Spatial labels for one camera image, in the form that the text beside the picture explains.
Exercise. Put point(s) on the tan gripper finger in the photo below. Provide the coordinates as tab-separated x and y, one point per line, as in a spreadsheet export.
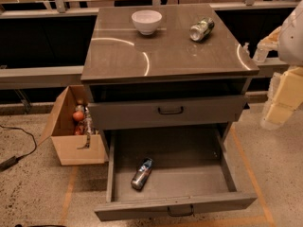
274	116

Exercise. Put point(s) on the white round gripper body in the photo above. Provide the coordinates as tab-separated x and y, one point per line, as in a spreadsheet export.
292	38

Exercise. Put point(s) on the blue silver redbull can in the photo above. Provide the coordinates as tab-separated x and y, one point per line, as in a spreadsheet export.
142	174

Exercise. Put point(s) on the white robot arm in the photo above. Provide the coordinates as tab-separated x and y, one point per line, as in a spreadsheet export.
287	39

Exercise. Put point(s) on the closed grey top drawer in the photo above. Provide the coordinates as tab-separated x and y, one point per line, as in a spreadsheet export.
163	113

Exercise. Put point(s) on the green silver soda can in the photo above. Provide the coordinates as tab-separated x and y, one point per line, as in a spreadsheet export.
201	29

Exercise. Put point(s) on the grey cabinet with counter top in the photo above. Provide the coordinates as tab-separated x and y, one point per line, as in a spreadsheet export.
124	65

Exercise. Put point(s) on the open grey middle drawer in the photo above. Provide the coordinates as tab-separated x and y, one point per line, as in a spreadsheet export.
192	173

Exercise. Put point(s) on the clear soap pump bottle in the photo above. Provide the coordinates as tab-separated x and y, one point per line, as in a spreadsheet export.
261	52

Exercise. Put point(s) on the small clear pump bottle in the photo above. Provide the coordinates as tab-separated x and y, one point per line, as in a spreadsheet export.
246	48

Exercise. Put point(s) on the white ceramic bowl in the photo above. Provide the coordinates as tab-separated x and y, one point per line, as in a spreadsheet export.
146	21

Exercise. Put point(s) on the red apple in box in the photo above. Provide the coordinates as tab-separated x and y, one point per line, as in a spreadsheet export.
78	116

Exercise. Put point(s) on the open cardboard box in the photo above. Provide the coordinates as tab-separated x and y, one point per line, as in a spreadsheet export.
60	128

